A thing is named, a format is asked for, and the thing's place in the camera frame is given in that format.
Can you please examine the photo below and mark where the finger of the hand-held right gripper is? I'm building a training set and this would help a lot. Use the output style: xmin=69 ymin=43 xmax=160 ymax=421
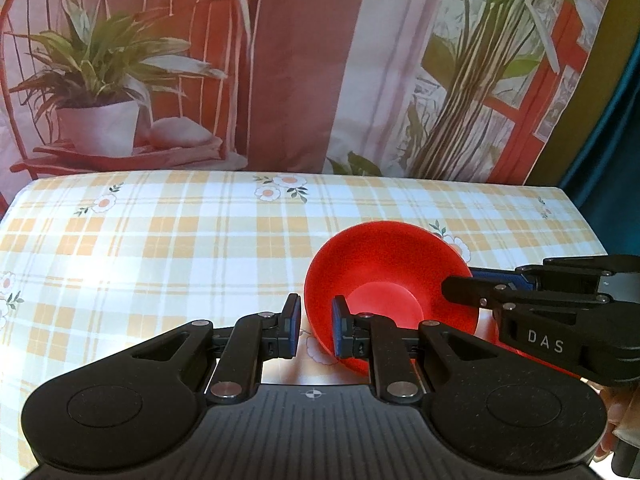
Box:
xmin=442 ymin=274 xmax=613 ymax=387
xmin=472 ymin=255 xmax=640 ymax=292

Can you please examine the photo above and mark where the plaid floral tablecloth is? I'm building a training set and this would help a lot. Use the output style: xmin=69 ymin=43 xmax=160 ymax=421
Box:
xmin=0 ymin=170 xmax=608 ymax=461

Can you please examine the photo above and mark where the teal curtain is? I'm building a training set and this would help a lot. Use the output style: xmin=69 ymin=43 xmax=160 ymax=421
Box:
xmin=557 ymin=35 xmax=640 ymax=261

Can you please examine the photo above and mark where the red plastic bowl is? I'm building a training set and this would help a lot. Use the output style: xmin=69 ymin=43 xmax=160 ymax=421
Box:
xmin=303 ymin=221 xmax=480 ymax=377
xmin=492 ymin=310 xmax=583 ymax=380

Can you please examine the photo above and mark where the printed room scene backdrop cloth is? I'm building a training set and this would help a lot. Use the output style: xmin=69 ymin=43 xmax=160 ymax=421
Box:
xmin=0 ymin=0 xmax=618 ymax=211

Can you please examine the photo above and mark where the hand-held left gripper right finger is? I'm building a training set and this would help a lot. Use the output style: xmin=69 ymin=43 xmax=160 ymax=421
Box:
xmin=331 ymin=295 xmax=495 ymax=405

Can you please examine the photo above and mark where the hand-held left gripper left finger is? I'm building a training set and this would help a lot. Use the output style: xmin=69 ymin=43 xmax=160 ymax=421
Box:
xmin=131 ymin=293 xmax=303 ymax=405

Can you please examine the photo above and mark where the person's right hand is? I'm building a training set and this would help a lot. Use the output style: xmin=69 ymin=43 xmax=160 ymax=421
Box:
xmin=592 ymin=385 xmax=639 ymax=463

